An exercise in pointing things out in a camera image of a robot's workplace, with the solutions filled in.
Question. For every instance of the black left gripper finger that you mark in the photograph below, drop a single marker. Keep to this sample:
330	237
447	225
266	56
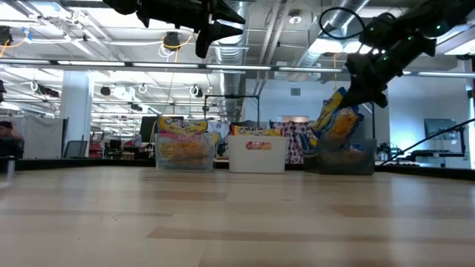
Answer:
224	15
206	39

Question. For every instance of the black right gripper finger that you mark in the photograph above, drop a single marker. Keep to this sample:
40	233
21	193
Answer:
381	100
356	98

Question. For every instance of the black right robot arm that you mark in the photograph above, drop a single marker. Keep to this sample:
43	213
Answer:
426	22

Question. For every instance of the black background robot arm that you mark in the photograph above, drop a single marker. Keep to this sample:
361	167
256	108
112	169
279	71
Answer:
426	153

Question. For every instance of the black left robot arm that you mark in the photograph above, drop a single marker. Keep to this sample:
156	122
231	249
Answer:
122	5

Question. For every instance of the smoked grey plastic bin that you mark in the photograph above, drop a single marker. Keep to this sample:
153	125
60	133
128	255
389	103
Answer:
367	168

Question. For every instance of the black background monitors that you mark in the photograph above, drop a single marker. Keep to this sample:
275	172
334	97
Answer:
148	128

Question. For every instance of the clear plastic bin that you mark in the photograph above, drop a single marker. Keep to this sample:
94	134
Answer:
213	167

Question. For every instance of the white plastic bin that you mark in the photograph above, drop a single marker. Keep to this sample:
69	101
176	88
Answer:
237	163

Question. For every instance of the grey mesh chair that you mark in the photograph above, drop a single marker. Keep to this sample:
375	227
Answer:
76	150

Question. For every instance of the black ceiling speaker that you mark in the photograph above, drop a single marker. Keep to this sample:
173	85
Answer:
5	35

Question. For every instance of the person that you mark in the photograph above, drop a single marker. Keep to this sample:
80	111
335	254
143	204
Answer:
11	141

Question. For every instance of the silver metal cylinder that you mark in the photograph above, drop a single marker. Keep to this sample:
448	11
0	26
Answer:
10	167

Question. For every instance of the black aluminium rig frame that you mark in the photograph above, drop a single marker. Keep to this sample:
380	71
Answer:
202	66

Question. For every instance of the black overhead camera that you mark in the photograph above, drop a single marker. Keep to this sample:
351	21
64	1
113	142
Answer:
171	40

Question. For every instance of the silver ventilation duct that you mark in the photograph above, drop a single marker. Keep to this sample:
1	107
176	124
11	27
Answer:
230	74
323	41

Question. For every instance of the black background rig frame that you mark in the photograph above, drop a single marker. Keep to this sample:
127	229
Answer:
230	96

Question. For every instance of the black wall screen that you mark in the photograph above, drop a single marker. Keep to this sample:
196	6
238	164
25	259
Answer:
439	128

